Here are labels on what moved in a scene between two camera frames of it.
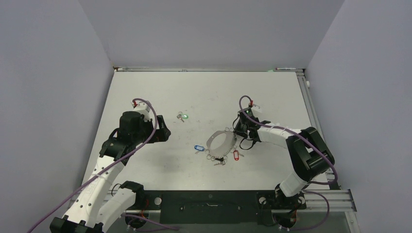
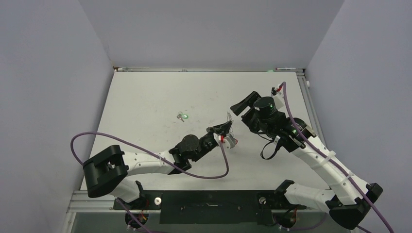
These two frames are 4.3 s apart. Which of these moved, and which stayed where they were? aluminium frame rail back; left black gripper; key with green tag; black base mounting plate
Moved: left black gripper
Stayed: key with green tag; black base mounting plate; aluminium frame rail back
